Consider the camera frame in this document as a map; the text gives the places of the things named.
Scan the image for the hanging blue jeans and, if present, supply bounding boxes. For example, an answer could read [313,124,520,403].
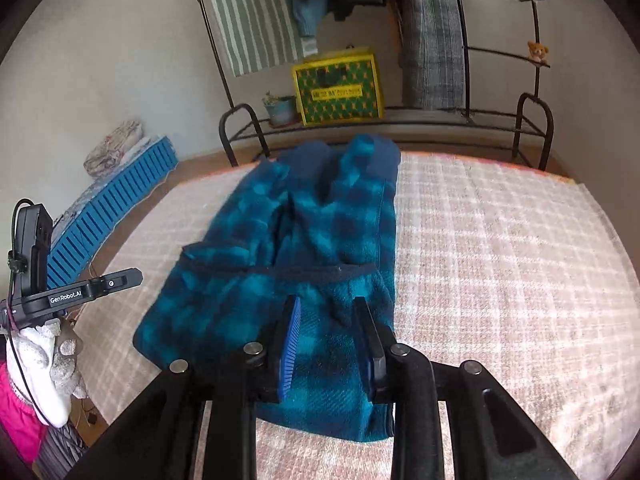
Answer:
[285,0,332,58]

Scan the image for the small potted plant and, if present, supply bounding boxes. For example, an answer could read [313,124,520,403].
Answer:
[262,91,298,128]

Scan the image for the grey plaid hanging coat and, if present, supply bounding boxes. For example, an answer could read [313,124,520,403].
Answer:
[399,0,467,110]

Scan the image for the person's striped dark clothing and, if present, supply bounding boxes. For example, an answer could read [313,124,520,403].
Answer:
[36,422,90,480]

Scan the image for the yellow green patterned box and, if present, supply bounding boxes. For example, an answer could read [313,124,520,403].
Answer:
[291,46,385,127]

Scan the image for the blue plaid fleece garment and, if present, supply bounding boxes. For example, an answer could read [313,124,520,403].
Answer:
[132,134,402,443]

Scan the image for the green white striped towel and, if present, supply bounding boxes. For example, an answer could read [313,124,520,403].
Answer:
[201,0,307,79]

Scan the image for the person's left hand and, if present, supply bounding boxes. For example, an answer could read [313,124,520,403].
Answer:
[6,317,86,429]

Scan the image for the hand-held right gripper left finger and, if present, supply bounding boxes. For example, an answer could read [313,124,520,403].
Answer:
[65,296,302,480]

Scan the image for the blue slatted folded mattress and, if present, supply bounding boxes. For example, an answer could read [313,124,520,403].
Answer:
[47,135,180,288]

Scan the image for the bed with pink checked blanket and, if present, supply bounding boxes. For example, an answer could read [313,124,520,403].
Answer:
[72,152,618,480]

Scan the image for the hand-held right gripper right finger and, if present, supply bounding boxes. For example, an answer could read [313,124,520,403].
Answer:
[354,297,581,480]

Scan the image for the black metal clothes rack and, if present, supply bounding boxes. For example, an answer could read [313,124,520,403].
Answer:
[190,0,555,171]

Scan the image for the person's left forearm pink sleeve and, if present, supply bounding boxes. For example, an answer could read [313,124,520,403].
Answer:
[0,360,47,466]

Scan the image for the floral fabric bundle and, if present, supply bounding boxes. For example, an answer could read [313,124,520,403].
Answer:
[83,119,147,177]

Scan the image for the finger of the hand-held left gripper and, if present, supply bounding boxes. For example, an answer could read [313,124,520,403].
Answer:
[89,268,144,295]

